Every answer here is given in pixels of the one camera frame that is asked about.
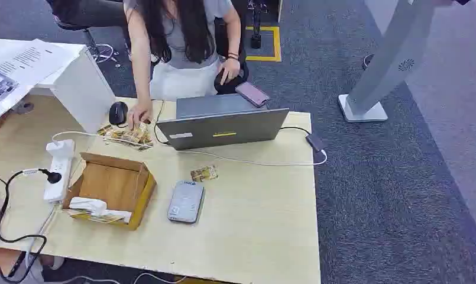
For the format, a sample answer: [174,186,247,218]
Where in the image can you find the person's right hand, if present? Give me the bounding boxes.
[127,99,155,131]

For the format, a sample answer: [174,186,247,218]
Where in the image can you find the person's left hand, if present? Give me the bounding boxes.
[217,57,242,86]

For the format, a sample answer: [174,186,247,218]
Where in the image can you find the pile of printed cards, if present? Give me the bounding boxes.
[97,122,155,151]

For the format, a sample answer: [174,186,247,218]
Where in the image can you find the black computer mouse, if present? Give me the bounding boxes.
[108,101,129,127]

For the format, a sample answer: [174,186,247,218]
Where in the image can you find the pink smartphone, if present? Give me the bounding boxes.
[235,81,271,108]

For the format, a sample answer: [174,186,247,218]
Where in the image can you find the black tripod stand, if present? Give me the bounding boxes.
[247,0,264,50]

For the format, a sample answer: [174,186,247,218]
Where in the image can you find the person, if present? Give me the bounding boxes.
[122,0,250,104]

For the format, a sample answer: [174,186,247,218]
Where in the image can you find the grey laptop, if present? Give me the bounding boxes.
[156,93,290,151]

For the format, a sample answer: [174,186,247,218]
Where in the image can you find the white cabinet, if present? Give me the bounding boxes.
[0,37,118,135]

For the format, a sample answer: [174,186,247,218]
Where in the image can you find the wooden card box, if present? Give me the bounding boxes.
[61,151,158,231]

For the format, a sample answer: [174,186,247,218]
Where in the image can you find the black office chair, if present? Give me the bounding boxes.
[46,0,123,64]

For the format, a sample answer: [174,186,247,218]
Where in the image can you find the white power strip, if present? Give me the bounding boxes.
[43,139,76,204]

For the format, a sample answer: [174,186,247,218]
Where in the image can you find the cards in white holder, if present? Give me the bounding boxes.
[63,196,133,225]

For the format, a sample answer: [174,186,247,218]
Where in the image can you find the printed paper sheet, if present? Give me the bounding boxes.
[0,38,79,124]

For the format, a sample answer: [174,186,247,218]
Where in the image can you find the white floor stand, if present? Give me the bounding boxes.
[337,0,437,124]

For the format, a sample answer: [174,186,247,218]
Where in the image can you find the black laptop cable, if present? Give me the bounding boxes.
[153,99,172,146]

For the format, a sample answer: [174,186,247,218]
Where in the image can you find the black plug with cable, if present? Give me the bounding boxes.
[0,168,63,284]

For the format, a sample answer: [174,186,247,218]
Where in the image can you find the white floor cable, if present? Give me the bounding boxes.
[60,272,188,284]

